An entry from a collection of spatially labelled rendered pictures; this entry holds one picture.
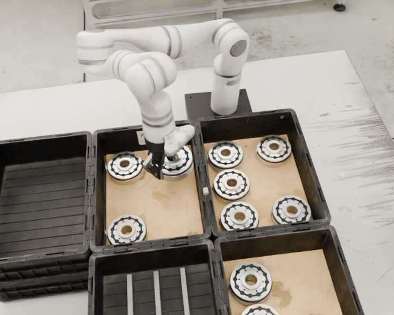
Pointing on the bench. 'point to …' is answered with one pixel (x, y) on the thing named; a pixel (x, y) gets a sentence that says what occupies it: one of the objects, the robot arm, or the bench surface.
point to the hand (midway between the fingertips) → (165, 167)
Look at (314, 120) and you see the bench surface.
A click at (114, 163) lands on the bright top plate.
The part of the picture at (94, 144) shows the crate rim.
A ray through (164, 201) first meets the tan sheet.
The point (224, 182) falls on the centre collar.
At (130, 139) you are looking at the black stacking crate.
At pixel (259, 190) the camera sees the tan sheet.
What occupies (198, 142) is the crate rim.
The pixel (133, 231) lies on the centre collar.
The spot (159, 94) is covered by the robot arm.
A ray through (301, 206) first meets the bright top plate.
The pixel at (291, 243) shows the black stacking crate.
